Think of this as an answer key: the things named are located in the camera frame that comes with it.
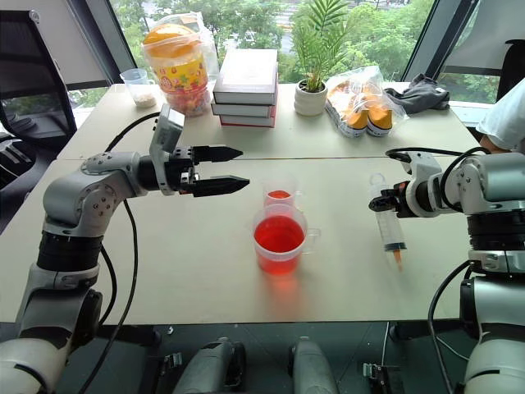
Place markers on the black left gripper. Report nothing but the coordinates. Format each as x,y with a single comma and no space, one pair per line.
182,170

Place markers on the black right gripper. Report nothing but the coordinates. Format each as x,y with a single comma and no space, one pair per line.
400,201

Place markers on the clear syringe with orange tip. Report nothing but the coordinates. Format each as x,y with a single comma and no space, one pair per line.
391,230

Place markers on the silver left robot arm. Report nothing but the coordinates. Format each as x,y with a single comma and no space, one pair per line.
65,193

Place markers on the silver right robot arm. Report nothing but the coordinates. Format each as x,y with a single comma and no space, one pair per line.
492,180

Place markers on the small cup of red liquid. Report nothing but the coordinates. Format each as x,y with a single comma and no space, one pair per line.
279,196

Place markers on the large cup of red liquid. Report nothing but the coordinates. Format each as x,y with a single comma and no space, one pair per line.
279,242

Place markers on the clear cup with white grains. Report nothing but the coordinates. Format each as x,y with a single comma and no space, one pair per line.
141,88

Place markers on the red-spined book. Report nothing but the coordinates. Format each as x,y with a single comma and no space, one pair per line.
246,121

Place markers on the dark-spined book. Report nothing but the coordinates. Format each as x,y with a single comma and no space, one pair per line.
242,109

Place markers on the orange canvas shoe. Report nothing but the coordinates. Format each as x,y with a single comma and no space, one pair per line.
381,121
354,119

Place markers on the thick white-covered book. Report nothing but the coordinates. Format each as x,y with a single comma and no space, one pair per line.
246,74

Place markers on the yellow snack jar orange lid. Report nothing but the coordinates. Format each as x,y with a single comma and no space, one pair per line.
180,74

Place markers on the dark grey cloth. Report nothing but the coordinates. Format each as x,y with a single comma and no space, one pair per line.
422,94

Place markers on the clear plastic bag with shoes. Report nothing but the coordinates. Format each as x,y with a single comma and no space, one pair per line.
369,82

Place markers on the green palm in white pot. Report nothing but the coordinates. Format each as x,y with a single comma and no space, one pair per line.
311,96

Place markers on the candy jar in bag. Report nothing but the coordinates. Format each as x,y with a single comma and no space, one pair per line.
207,37

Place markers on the person in white shirt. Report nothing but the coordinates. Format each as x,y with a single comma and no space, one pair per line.
506,115

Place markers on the black chair backrest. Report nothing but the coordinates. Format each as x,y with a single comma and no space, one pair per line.
512,70

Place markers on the grey rounded robot leg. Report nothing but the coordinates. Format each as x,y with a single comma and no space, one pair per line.
311,369
213,369

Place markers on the black mesh office chair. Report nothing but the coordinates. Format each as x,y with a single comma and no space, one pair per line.
24,74

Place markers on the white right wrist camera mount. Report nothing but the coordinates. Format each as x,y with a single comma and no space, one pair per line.
422,172

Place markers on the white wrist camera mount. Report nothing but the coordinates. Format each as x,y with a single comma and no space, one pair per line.
164,135
422,172

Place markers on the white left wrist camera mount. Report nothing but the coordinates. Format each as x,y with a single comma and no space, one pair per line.
164,135

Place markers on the dark window frame post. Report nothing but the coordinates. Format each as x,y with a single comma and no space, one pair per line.
115,37
439,37

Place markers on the small black bracket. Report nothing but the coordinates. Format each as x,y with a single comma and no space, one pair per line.
381,377
171,363

